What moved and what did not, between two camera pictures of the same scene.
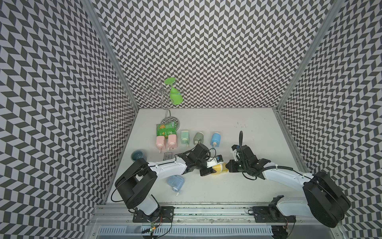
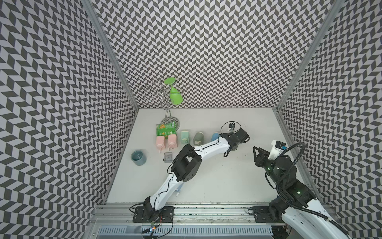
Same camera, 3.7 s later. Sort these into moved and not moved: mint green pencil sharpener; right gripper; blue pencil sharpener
Moved: right gripper
Not moved: mint green pencil sharpener; blue pencil sharpener
